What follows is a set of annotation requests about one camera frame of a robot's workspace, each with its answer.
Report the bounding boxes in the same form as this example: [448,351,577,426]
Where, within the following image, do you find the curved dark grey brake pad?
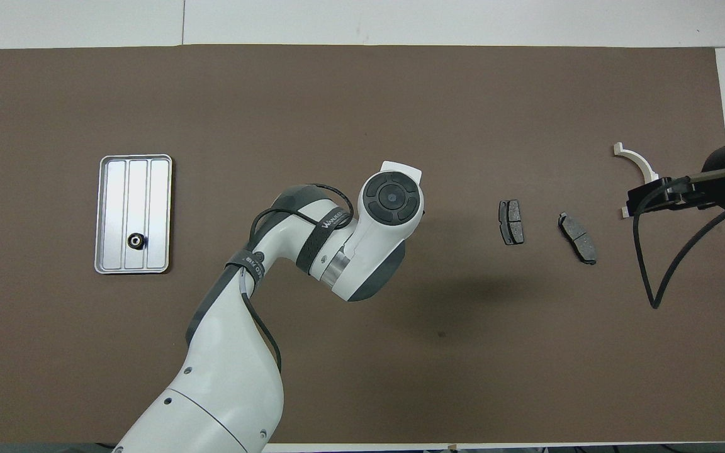
[558,213,598,266]

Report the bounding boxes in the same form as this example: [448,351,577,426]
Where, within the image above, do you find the rectangular dark grey brake pad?
[498,199,525,246]

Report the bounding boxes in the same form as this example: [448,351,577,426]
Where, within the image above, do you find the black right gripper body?
[671,140,725,210]

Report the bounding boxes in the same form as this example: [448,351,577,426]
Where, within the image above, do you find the white curved plastic bracket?
[612,143,660,221]

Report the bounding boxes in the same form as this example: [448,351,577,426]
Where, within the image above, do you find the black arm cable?
[632,179,725,310]
[240,184,356,373]

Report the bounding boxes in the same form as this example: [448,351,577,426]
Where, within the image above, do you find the silver metal tray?
[94,154,173,275]

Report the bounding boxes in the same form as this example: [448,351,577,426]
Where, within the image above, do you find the brown table mat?
[0,44,725,444]

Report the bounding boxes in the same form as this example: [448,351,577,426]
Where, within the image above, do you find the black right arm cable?
[632,179,725,310]

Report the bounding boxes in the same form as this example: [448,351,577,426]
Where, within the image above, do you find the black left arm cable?
[240,184,356,373]

